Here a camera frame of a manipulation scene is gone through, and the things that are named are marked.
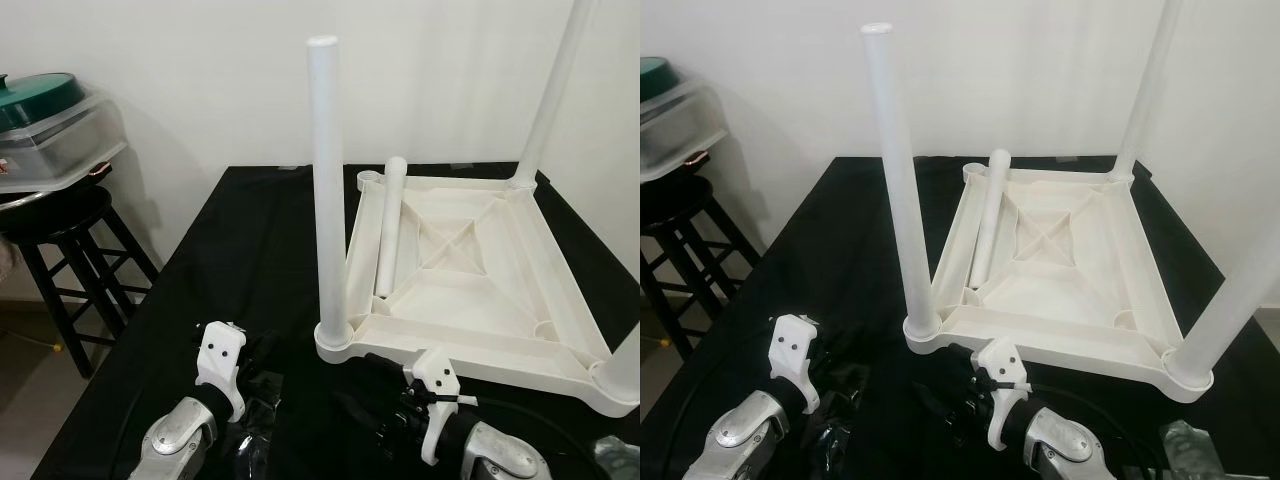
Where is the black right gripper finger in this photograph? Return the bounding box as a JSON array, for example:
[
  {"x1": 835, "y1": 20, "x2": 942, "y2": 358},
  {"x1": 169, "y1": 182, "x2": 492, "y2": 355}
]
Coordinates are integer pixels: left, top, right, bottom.
[
  {"x1": 940, "y1": 345, "x2": 987, "y2": 379},
  {"x1": 362, "y1": 352, "x2": 411, "y2": 389},
  {"x1": 335, "y1": 388, "x2": 387, "y2": 433},
  {"x1": 915, "y1": 380, "x2": 963, "y2": 426}
]

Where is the white plastic children table top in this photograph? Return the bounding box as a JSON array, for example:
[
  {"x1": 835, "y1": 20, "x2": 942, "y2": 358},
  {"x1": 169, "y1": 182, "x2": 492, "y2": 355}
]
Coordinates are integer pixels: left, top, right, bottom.
[
  {"x1": 313, "y1": 168, "x2": 641, "y2": 419},
  {"x1": 903, "y1": 160, "x2": 1216, "y2": 404}
]

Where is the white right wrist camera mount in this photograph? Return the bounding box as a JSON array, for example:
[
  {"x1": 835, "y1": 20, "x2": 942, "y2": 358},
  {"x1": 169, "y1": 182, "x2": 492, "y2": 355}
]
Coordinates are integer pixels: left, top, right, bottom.
[
  {"x1": 975, "y1": 337, "x2": 1034, "y2": 451},
  {"x1": 403, "y1": 347, "x2": 479, "y2": 466}
]

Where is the black tablecloth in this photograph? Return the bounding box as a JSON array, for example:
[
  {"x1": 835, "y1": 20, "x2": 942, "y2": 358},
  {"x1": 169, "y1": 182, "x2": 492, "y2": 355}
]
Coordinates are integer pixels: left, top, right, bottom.
[
  {"x1": 30, "y1": 165, "x2": 641, "y2": 480},
  {"x1": 640, "y1": 155, "x2": 1280, "y2": 480}
]

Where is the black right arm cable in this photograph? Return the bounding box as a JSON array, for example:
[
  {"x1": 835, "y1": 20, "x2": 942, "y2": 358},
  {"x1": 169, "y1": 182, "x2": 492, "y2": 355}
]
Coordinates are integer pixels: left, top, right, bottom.
[
  {"x1": 1030, "y1": 385, "x2": 1171, "y2": 471},
  {"x1": 465, "y1": 395, "x2": 606, "y2": 471}
]

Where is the clear container with green lid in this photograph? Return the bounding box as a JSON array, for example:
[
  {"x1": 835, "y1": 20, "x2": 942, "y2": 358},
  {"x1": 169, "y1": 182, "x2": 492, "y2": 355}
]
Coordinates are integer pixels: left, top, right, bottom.
[
  {"x1": 640, "y1": 57, "x2": 729, "y2": 183},
  {"x1": 0, "y1": 72, "x2": 129, "y2": 193}
]

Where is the black round stool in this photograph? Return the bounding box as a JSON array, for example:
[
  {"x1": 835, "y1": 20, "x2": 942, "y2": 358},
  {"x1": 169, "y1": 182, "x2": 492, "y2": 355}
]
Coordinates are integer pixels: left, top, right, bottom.
[
  {"x1": 640, "y1": 175, "x2": 766, "y2": 361},
  {"x1": 0, "y1": 185, "x2": 161, "y2": 379}
]

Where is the small clear tape patch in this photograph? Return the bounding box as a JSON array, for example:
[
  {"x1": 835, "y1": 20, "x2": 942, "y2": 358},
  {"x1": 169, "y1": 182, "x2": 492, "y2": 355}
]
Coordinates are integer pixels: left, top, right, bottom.
[
  {"x1": 595, "y1": 435, "x2": 641, "y2": 480},
  {"x1": 1160, "y1": 420, "x2": 1236, "y2": 480}
]

